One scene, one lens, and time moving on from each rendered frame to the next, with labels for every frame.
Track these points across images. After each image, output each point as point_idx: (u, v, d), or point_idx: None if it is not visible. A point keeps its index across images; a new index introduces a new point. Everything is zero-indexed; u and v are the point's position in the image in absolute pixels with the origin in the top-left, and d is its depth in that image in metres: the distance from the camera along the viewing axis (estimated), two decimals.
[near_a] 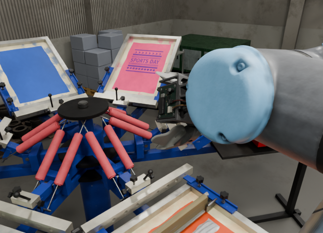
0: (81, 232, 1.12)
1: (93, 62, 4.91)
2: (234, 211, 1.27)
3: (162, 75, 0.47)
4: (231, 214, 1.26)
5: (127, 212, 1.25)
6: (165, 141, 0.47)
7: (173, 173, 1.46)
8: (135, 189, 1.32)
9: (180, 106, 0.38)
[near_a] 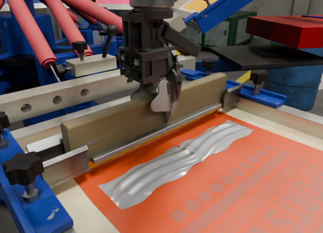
0: None
1: (78, 24, 4.27)
2: (280, 103, 0.62)
3: (132, 91, 0.51)
4: (276, 107, 0.62)
5: (62, 103, 0.61)
6: (164, 104, 0.49)
7: None
8: (84, 67, 0.67)
9: (135, 49, 0.43)
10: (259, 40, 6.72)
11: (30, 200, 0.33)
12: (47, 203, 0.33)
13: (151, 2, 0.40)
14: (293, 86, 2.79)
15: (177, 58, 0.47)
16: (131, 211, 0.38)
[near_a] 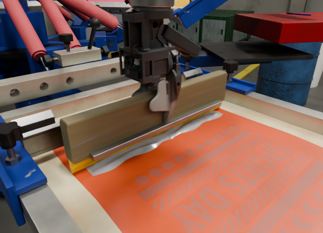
0: None
1: None
2: (249, 90, 0.68)
3: (133, 92, 0.51)
4: (245, 93, 0.67)
5: (48, 89, 0.66)
6: (163, 104, 0.49)
7: None
8: (70, 57, 0.73)
9: (136, 48, 0.43)
10: (256, 39, 6.77)
11: (11, 163, 0.38)
12: (26, 165, 0.39)
13: (151, 2, 0.40)
14: (285, 83, 2.84)
15: (177, 58, 0.47)
16: (102, 177, 0.43)
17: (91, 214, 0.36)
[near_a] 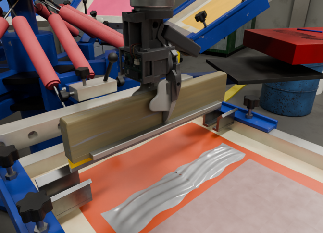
0: None
1: (79, 29, 4.31)
2: (271, 128, 0.66)
3: (133, 92, 0.51)
4: (267, 132, 0.65)
5: None
6: (163, 104, 0.49)
7: None
8: (86, 91, 0.71)
9: (136, 48, 0.43)
10: None
11: None
12: None
13: (151, 2, 0.40)
14: (291, 92, 2.83)
15: (177, 58, 0.47)
16: None
17: None
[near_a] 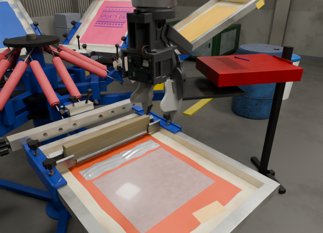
0: (6, 141, 1.05)
1: None
2: (177, 130, 1.19)
3: (132, 93, 0.50)
4: (174, 133, 1.19)
5: (63, 131, 1.18)
6: (171, 104, 0.48)
7: (120, 102, 1.39)
8: (75, 110, 1.24)
9: (144, 50, 0.42)
10: None
11: (51, 175, 0.90)
12: (57, 176, 0.90)
13: (159, 2, 0.40)
14: (254, 99, 3.36)
15: (179, 57, 0.48)
16: (91, 181, 0.95)
17: (85, 197, 0.88)
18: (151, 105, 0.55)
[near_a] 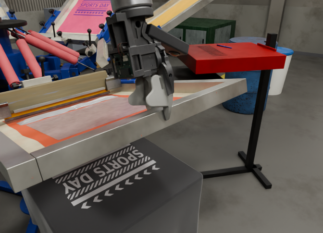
0: None
1: None
2: None
3: (130, 95, 0.52)
4: (134, 82, 1.04)
5: None
6: (160, 99, 0.49)
7: None
8: (29, 82, 1.15)
9: (122, 46, 0.45)
10: None
11: None
12: None
13: (129, 1, 0.44)
14: (244, 93, 3.27)
15: (165, 52, 0.49)
16: (25, 125, 0.80)
17: (10, 133, 0.72)
18: (155, 107, 0.55)
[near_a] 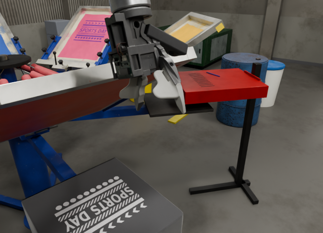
0: None
1: None
2: None
3: (121, 89, 0.54)
4: None
5: None
6: (168, 91, 0.46)
7: None
8: None
9: (121, 46, 0.45)
10: None
11: None
12: None
13: (127, 1, 0.44)
14: (237, 107, 3.42)
15: (163, 52, 0.49)
16: (18, 128, 0.91)
17: None
18: (142, 102, 0.58)
